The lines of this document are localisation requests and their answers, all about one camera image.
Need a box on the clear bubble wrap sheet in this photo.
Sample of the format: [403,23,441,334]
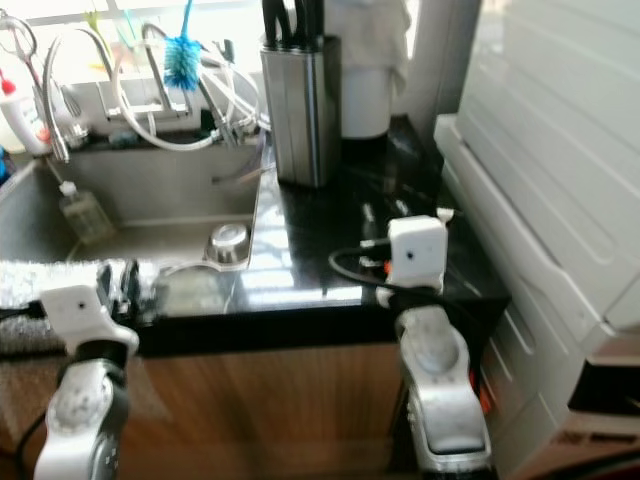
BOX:
[0,258,161,356]

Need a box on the clear plastic bottle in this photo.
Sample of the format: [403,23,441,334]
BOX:
[57,182,116,244]

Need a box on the steel sink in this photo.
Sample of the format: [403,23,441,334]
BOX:
[0,150,266,269]

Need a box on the small upturned steel bowl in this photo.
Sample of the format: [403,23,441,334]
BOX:
[205,222,253,267]

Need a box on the clear purple tube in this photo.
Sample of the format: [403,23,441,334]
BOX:
[210,160,266,186]

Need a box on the steel faucet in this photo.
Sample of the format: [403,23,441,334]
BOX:
[95,25,191,126]

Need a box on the orange plastic object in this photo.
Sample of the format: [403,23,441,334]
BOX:
[478,378,498,413]

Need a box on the steel knife block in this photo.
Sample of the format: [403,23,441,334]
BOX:
[260,33,343,189]

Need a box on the wooden cabinet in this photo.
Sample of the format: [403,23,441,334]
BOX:
[0,340,411,480]

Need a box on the white soap bottle red cap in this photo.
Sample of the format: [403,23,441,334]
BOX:
[0,70,51,156]

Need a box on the white ribbed appliance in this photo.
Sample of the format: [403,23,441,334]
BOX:
[435,0,640,401]

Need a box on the blue bottle brush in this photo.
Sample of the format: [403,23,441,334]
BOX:
[163,0,206,93]

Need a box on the white washing machine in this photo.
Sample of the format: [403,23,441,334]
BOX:
[500,300,640,480]

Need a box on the white towel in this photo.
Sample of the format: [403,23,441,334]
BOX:
[320,0,411,71]

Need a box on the green peeler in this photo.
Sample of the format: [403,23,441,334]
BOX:
[82,5,106,41]

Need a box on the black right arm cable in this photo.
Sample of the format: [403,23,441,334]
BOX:
[328,243,401,301]

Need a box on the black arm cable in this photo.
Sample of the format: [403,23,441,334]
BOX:
[0,300,66,476]
[328,243,401,301]

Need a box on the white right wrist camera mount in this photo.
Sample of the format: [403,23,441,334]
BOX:
[387,215,449,291]

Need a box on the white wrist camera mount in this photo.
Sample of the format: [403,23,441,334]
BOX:
[40,285,141,351]
[387,215,449,291]

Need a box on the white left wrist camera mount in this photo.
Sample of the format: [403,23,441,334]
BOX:
[40,285,141,351]

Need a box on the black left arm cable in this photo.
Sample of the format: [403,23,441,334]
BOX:
[0,300,66,476]

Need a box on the white coiled hose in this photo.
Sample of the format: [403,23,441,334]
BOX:
[105,40,266,153]

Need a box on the steel gooseneck spray hose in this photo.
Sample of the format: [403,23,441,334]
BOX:
[43,25,106,166]

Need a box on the braided steel hose with valve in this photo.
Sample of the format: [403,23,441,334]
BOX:
[140,22,251,146]

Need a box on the steel ring strainer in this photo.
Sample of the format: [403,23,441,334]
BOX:
[0,15,46,91]

